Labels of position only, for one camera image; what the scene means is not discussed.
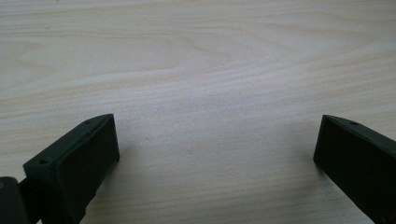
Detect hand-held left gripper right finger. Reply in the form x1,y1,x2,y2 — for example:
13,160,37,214
313,114,396,224

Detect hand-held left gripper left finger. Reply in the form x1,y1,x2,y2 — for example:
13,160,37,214
22,113,120,224

